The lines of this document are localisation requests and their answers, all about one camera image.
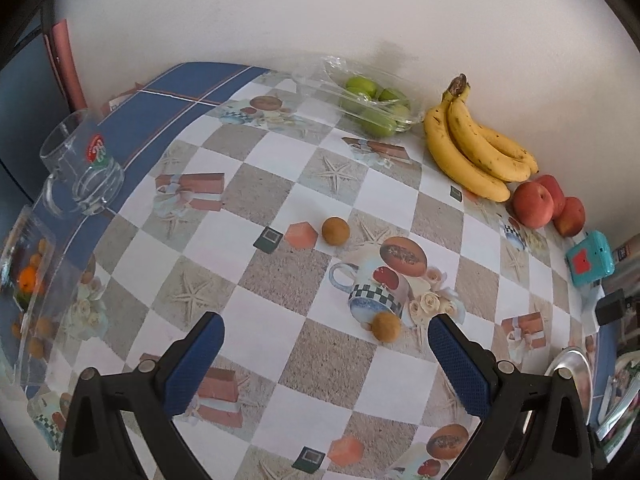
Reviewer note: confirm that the clear bag of green fruit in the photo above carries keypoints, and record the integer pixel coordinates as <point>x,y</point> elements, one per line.
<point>375,105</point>

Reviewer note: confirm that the clear plastic container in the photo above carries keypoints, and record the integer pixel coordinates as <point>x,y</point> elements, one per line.
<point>30,320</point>

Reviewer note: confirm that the round steel tray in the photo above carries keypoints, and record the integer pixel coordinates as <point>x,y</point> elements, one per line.
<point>575,380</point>

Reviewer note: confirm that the red apple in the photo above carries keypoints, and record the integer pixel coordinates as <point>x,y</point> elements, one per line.
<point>533,204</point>
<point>571,217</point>
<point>556,190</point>

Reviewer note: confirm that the checkered printed tablecloth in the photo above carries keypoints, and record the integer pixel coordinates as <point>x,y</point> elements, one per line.
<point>280,200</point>

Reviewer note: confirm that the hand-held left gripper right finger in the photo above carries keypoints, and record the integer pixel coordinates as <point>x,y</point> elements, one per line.
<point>460,365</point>

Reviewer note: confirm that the red pole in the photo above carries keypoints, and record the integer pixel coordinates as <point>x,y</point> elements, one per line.
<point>67,65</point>

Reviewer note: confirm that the orange mandarin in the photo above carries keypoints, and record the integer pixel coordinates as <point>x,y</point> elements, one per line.
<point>27,279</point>

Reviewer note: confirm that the black power adapter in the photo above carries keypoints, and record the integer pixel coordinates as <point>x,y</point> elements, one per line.
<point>612,308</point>

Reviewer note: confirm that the brown longan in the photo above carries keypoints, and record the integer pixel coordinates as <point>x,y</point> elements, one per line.
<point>386,326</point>
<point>335,230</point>

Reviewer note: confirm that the yellow banana bunch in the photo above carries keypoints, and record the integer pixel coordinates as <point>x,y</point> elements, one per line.
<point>465,160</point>

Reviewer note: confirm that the teal house-shaped box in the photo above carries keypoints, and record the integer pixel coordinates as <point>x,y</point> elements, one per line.
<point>590,260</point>

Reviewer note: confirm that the clear glass mug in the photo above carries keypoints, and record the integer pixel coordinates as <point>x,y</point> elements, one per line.
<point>85,180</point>

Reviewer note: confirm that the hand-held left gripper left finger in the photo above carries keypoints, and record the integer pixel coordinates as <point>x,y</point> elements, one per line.
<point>195,360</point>

